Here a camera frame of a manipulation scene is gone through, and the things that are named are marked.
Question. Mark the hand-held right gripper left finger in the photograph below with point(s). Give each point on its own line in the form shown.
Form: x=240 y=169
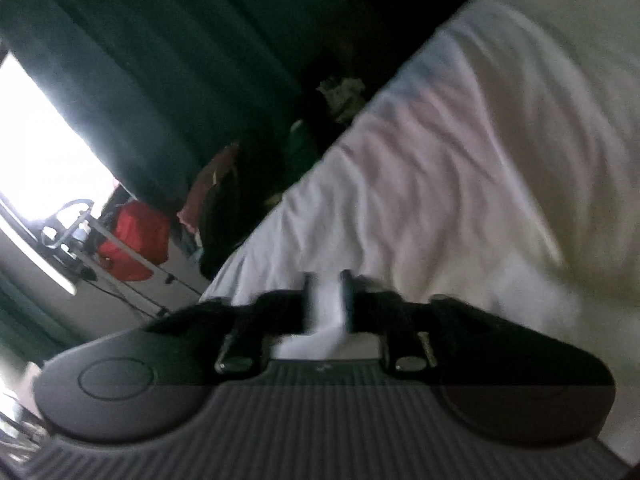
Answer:
x=311 y=302

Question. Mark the bed with pale sheet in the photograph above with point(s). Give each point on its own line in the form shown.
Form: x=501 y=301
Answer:
x=400 y=160

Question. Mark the dark framed window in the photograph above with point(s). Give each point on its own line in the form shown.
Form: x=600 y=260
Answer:
x=40 y=150

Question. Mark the garment steamer stand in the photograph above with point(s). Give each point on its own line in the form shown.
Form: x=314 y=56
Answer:
x=70 y=220

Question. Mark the white knit garment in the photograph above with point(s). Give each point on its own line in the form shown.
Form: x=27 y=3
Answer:
x=327 y=310

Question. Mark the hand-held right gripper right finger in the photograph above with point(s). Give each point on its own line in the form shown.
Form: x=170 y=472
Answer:
x=346 y=302

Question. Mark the narrow green curtain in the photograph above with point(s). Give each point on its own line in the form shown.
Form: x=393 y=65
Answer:
x=25 y=310

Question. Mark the red bag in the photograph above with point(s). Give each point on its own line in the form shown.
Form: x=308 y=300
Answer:
x=135 y=240

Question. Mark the wide green curtain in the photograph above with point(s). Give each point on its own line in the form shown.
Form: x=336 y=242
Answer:
x=150 y=60

